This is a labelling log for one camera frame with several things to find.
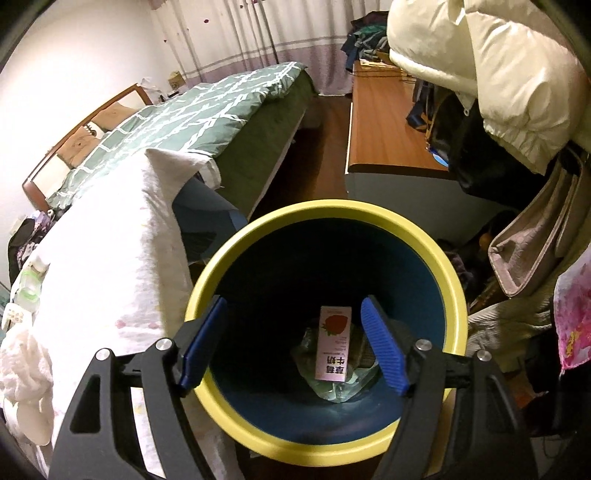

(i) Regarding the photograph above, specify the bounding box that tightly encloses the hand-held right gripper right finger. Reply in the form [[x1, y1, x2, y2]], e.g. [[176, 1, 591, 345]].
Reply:
[[360, 295, 539, 480]]

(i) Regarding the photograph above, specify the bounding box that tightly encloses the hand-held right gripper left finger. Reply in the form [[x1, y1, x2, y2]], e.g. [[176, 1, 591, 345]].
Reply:
[[48, 296, 229, 480]]

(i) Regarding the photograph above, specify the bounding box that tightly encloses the yellow rimmed blue trash bin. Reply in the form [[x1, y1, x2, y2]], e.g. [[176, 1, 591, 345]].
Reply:
[[184, 199, 469, 464]]

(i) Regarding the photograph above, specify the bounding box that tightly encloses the pink strawberry milk carton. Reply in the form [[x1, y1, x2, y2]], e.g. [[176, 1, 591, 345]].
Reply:
[[315, 305, 354, 383]]

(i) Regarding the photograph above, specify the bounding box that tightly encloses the crumpled clear plastic bag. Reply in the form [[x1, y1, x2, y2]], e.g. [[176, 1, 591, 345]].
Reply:
[[291, 323, 384, 403]]

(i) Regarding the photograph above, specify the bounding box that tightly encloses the grey ribbed cloth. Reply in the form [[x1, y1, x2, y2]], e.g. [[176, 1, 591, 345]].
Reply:
[[466, 295, 559, 370]]

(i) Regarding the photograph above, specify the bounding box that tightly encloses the white blanket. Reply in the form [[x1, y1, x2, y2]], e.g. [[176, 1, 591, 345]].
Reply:
[[0, 148, 245, 480]]

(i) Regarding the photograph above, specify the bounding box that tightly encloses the beige handbag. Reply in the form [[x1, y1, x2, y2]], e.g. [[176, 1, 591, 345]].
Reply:
[[487, 152, 589, 298]]

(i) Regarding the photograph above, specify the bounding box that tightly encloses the clear green rimmed container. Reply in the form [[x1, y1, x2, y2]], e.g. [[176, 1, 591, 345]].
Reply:
[[14, 263, 47, 315]]

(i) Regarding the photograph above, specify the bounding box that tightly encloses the pink floral cloth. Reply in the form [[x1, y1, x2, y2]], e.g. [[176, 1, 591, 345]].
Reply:
[[553, 256, 591, 374]]

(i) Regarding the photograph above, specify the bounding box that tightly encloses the dark patterned clutter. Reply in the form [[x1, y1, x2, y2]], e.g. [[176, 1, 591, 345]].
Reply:
[[7, 210, 56, 278]]

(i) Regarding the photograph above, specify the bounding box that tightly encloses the black bag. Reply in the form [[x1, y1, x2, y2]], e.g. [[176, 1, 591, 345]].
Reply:
[[406, 78, 568, 208]]

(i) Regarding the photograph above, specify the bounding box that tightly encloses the wooden bed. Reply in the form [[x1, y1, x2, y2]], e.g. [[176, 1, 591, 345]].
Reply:
[[22, 62, 324, 222]]

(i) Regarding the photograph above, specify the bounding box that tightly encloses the wooden topped white desk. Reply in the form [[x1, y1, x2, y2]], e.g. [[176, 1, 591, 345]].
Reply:
[[345, 60, 509, 222]]

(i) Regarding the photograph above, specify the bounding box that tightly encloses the green patterned quilt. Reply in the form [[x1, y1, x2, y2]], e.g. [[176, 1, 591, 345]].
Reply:
[[46, 61, 308, 208]]

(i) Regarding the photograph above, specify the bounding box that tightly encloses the tan pillow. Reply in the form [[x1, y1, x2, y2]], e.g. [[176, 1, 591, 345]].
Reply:
[[58, 104, 139, 169]]

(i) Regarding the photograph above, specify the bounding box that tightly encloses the white plastic bag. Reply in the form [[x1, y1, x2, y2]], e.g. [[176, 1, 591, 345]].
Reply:
[[139, 76, 162, 103]]

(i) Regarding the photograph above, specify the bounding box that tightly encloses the cream down jacket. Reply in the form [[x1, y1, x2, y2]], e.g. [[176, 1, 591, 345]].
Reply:
[[387, 0, 585, 176]]

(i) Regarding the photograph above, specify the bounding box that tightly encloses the pile of dark clothes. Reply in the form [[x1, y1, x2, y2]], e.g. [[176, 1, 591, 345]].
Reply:
[[341, 14, 402, 70]]

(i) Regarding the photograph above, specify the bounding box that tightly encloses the white and purple curtain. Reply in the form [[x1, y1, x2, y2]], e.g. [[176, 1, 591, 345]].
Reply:
[[152, 0, 393, 95]]

